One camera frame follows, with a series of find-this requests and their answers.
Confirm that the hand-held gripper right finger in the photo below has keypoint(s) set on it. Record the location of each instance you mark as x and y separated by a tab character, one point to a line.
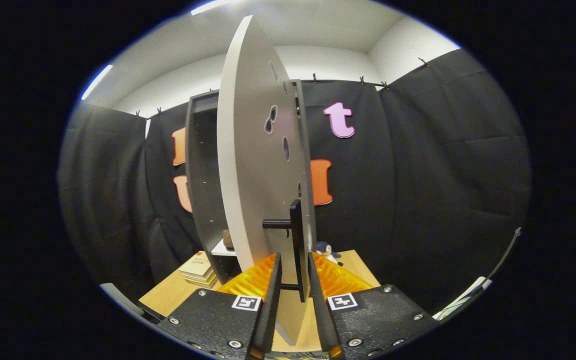
320	315

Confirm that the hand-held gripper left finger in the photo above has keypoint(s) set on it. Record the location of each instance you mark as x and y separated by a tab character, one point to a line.
269	320

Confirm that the brown fuzzy shoe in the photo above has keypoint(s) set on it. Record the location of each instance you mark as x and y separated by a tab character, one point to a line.
228	239

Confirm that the beige shoe cabinet door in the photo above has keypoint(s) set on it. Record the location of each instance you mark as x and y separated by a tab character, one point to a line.
248	175

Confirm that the dark grey shoe cabinet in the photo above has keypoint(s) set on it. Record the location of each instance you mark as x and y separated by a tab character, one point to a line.
203	175

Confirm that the penguin plush toy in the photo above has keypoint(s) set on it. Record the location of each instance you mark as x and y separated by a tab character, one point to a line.
325	249

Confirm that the yellow edged book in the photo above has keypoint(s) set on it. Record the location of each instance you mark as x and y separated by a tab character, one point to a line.
205	281

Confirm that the beige orange book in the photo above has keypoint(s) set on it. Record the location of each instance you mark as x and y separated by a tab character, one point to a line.
195	262

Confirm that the white green object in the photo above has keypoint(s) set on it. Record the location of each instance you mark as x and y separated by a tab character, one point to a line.
463	297

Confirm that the black backdrop cloth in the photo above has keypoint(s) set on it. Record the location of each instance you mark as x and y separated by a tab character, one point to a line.
443	200

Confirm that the thin black bar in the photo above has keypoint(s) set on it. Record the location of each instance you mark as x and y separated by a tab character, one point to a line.
505	252

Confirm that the narrow ceiling light strip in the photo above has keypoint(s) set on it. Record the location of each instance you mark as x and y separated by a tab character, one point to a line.
96	82

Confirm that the wide ceiling light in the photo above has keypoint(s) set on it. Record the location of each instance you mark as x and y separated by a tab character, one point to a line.
210	7

